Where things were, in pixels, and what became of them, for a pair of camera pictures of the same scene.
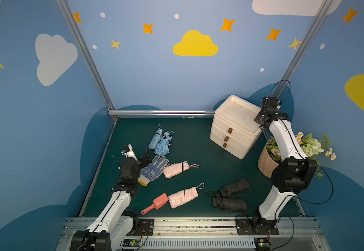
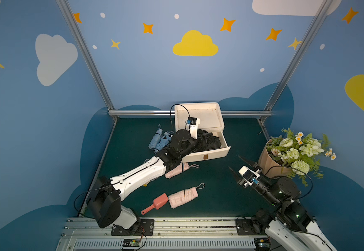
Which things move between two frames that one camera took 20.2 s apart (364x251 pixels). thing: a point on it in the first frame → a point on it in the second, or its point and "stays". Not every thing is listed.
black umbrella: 227,190 → 206,140
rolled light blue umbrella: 156,138 stays
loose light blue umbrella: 163,149 stays
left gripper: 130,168 → 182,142
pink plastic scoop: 158,203 stays
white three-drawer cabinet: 234,128 → 209,113
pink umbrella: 172,170 stays
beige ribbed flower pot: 266,164 stays
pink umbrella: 179,198 stays
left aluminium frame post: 81,40 stays
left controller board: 131,243 stays
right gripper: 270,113 → 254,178
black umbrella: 229,204 → 212,143
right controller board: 262,244 stays
